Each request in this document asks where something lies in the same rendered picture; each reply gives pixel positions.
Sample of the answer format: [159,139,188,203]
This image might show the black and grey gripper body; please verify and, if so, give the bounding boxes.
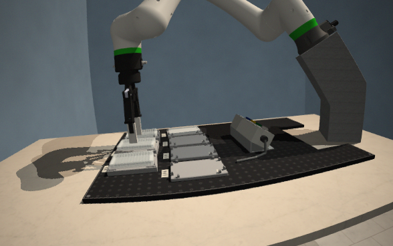
[118,72,141,99]

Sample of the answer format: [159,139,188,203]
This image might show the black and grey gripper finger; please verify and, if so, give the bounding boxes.
[134,88,142,135]
[122,88,138,144]

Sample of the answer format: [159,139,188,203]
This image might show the grey angled control panel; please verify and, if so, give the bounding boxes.
[231,114,274,162]

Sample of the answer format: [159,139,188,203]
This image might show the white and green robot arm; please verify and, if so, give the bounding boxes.
[110,0,338,74]

